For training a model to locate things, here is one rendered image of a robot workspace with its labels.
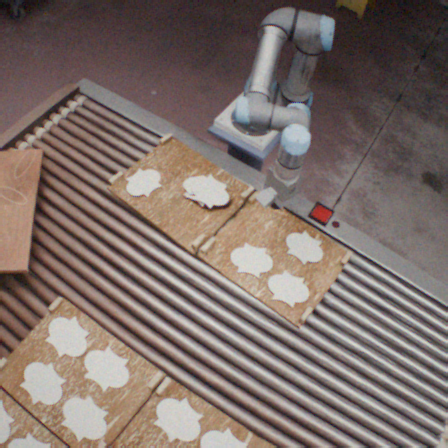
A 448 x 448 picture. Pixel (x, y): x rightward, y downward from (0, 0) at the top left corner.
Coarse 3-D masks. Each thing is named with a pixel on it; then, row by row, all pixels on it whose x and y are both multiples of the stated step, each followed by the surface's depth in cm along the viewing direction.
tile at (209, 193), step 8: (200, 184) 178; (208, 184) 178; (216, 184) 178; (200, 192) 176; (208, 192) 176; (216, 192) 176; (224, 192) 177; (200, 200) 174; (208, 200) 174; (216, 200) 174; (224, 200) 175
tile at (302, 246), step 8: (304, 232) 174; (288, 240) 171; (296, 240) 171; (304, 240) 172; (312, 240) 172; (296, 248) 170; (304, 248) 170; (312, 248) 170; (320, 248) 171; (296, 256) 168; (304, 256) 168; (312, 256) 168; (320, 256) 169
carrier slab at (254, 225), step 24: (240, 216) 176; (264, 216) 177; (288, 216) 178; (216, 240) 169; (240, 240) 170; (264, 240) 171; (216, 264) 164; (288, 264) 167; (312, 264) 168; (336, 264) 169; (264, 288) 161; (312, 288) 162; (288, 312) 157
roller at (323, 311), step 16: (48, 144) 191; (64, 144) 189; (80, 160) 185; (112, 176) 182; (208, 240) 171; (320, 304) 161; (336, 320) 159; (368, 336) 156; (384, 352) 154; (400, 352) 154; (416, 368) 151; (432, 384) 150
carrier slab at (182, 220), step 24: (168, 144) 191; (144, 168) 184; (168, 168) 185; (192, 168) 186; (216, 168) 187; (120, 192) 176; (168, 192) 178; (240, 192) 182; (144, 216) 172; (168, 216) 173; (192, 216) 174; (216, 216) 175; (192, 240) 168
